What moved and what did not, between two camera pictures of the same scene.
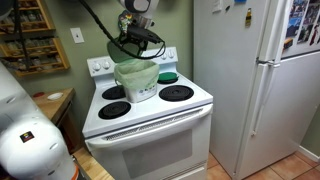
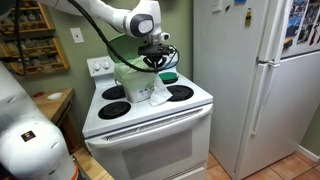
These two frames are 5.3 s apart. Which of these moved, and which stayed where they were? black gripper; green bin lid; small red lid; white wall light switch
Moved: black gripper
Stayed: white wall light switch; small red lid; green bin lid
